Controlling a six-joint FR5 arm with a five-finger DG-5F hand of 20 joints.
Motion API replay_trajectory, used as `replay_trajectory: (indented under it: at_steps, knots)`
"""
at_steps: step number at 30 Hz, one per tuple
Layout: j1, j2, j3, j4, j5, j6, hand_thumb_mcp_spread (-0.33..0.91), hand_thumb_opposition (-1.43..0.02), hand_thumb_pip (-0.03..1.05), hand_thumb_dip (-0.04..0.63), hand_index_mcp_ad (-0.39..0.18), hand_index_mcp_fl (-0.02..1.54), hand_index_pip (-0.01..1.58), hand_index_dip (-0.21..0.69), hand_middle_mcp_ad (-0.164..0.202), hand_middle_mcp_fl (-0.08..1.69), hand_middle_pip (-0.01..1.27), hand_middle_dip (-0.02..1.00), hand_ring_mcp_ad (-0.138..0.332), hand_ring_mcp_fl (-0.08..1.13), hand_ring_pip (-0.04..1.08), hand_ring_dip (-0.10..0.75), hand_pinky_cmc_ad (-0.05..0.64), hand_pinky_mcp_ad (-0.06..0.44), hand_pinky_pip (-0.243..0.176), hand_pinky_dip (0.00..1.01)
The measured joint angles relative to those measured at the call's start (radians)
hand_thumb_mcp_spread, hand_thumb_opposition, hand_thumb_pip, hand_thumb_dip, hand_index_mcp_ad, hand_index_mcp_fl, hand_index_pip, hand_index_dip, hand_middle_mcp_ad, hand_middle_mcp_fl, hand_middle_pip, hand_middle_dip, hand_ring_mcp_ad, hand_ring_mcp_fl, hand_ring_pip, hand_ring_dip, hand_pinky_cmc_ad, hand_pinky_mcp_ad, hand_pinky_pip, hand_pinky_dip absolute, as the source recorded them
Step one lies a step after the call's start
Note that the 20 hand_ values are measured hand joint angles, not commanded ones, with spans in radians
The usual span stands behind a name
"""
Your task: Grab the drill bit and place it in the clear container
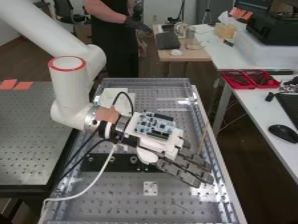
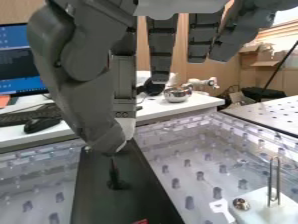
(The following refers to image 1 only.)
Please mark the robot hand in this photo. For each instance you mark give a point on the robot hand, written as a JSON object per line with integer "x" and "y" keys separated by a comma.
{"x": 154, "y": 133}

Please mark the black office chair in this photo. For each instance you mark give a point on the black office chair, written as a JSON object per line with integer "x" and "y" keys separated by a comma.
{"x": 66, "y": 11}

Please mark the long white desk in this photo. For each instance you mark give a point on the long white desk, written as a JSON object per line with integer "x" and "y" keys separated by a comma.
{"x": 247, "y": 55}

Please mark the thin drill bit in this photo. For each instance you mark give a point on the thin drill bit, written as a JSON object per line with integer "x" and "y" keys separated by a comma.
{"x": 179, "y": 206}

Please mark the small grey square part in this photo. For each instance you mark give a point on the small grey square part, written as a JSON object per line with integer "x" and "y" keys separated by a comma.
{"x": 150, "y": 188}

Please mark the wooden desk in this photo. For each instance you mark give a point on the wooden desk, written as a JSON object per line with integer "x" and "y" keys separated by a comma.
{"x": 186, "y": 55}

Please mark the white computer mouse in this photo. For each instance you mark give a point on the white computer mouse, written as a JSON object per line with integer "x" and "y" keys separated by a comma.
{"x": 175, "y": 52}

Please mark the orange sticky note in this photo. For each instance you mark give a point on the orange sticky note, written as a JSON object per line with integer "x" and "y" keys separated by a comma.
{"x": 6, "y": 84}
{"x": 22, "y": 85}

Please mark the black keyboard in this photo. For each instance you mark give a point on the black keyboard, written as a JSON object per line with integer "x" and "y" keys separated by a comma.
{"x": 290, "y": 108}

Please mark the red tray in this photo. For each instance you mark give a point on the red tray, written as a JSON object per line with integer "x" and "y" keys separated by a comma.
{"x": 238, "y": 80}
{"x": 264, "y": 78}

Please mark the black computer mouse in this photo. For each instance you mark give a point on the black computer mouse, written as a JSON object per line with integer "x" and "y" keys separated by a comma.
{"x": 283, "y": 133}

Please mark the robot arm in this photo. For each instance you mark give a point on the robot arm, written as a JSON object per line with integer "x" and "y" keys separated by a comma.
{"x": 66, "y": 93}

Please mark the black plate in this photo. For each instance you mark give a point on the black plate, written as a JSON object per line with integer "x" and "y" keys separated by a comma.
{"x": 114, "y": 161}

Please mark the black flat pad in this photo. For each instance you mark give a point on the black flat pad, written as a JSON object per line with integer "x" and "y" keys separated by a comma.
{"x": 167, "y": 40}

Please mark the person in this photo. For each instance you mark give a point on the person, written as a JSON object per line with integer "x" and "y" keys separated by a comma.
{"x": 114, "y": 36}

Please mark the clear box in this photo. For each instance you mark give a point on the clear box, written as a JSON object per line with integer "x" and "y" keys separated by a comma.
{"x": 146, "y": 81}

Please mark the large black case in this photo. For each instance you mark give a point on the large black case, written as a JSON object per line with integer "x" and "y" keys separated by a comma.
{"x": 274, "y": 26}

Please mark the thin stick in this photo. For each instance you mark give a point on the thin stick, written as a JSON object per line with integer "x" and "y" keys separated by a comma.
{"x": 202, "y": 140}

